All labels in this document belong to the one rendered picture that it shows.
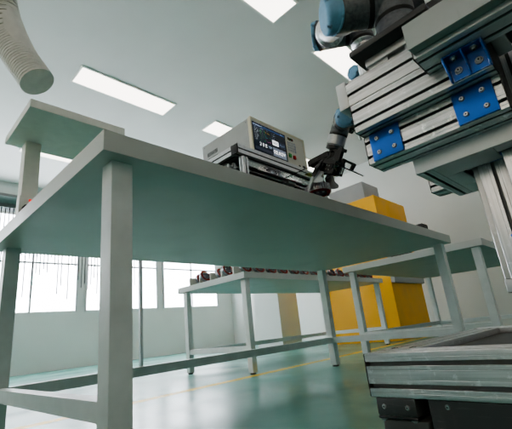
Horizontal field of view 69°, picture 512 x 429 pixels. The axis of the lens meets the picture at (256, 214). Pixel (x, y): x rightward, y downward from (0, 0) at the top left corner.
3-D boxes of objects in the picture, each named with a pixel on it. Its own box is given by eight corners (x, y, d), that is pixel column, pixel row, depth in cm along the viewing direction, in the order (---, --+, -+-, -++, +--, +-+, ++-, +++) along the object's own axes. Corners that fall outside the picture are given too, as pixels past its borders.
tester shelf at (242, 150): (325, 182, 214) (323, 175, 215) (237, 151, 166) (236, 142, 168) (269, 205, 242) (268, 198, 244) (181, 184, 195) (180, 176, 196)
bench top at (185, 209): (451, 243, 232) (449, 235, 234) (103, 149, 79) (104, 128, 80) (319, 271, 298) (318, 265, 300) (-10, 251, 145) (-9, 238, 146)
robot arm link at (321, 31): (373, -21, 106) (343, 17, 157) (321, -10, 107) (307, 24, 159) (376, 25, 109) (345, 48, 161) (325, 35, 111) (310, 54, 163)
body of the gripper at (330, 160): (331, 174, 149) (339, 145, 148) (315, 171, 155) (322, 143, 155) (342, 179, 155) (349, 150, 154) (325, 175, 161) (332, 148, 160)
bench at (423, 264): (555, 331, 359) (531, 255, 381) (514, 354, 230) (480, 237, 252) (439, 339, 431) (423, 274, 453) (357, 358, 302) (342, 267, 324)
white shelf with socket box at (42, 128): (124, 227, 150) (125, 128, 164) (19, 214, 124) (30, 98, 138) (88, 247, 173) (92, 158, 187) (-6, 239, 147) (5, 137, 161)
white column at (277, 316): (303, 346, 561) (277, 150, 659) (283, 350, 530) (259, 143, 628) (278, 348, 594) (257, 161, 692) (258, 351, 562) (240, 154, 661)
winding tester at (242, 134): (308, 173, 209) (303, 140, 215) (253, 152, 179) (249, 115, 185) (258, 194, 235) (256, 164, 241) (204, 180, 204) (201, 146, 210)
